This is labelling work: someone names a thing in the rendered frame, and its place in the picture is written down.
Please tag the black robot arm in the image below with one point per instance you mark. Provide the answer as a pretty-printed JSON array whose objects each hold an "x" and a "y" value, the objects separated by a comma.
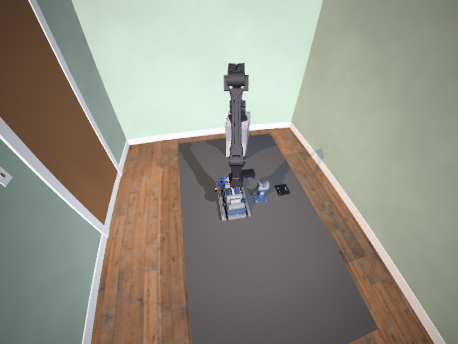
[{"x": 236, "y": 158}]

